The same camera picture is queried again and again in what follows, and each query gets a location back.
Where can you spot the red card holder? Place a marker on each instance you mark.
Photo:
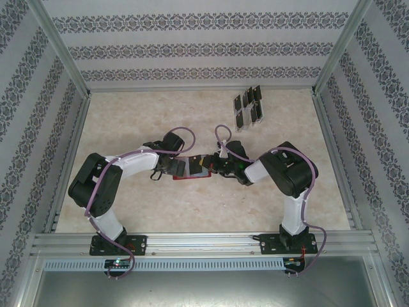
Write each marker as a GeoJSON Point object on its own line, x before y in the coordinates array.
{"type": "Point", "coordinates": [191, 177]}

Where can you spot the black credit card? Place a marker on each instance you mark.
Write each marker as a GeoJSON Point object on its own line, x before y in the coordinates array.
{"type": "Point", "coordinates": [194, 166]}
{"type": "Point", "coordinates": [237, 103]}
{"type": "Point", "coordinates": [253, 113]}
{"type": "Point", "coordinates": [249, 94]}
{"type": "Point", "coordinates": [239, 119]}
{"type": "Point", "coordinates": [245, 98]}
{"type": "Point", "coordinates": [256, 92]}
{"type": "Point", "coordinates": [260, 110]}

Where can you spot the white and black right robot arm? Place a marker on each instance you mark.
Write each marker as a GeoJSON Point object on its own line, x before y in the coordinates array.
{"type": "Point", "coordinates": [294, 211]}

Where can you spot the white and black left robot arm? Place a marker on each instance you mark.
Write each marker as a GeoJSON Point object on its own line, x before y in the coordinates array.
{"type": "Point", "coordinates": [137, 166]}

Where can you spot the left controller circuit board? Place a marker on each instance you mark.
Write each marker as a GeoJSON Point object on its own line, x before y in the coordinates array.
{"type": "Point", "coordinates": [116, 263]}

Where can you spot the controller circuit board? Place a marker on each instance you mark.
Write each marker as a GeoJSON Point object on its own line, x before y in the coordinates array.
{"type": "Point", "coordinates": [294, 263]}
{"type": "Point", "coordinates": [116, 263]}

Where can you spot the right controller circuit board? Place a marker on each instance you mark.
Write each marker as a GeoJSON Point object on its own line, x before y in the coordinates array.
{"type": "Point", "coordinates": [294, 263]}

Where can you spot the grey metal panel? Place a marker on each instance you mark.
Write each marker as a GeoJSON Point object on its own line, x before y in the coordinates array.
{"type": "Point", "coordinates": [204, 288]}

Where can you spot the aluminium back frame rail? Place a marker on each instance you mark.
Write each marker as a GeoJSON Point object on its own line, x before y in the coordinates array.
{"type": "Point", "coordinates": [191, 89]}

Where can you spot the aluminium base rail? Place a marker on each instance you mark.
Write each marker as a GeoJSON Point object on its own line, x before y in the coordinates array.
{"type": "Point", "coordinates": [204, 244]}

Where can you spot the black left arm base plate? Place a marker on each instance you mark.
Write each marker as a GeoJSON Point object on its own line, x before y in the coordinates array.
{"type": "Point", "coordinates": [140, 244]}

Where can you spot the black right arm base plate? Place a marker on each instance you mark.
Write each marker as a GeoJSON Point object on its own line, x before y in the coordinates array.
{"type": "Point", "coordinates": [268, 244]}

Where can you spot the aluminium side frame rail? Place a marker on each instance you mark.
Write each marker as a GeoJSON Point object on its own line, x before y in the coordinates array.
{"type": "Point", "coordinates": [72, 160]}
{"type": "Point", "coordinates": [326, 128]}

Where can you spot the aluminium frame post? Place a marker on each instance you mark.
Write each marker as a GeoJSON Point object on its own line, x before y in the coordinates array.
{"type": "Point", "coordinates": [62, 48]}
{"type": "Point", "coordinates": [340, 48]}

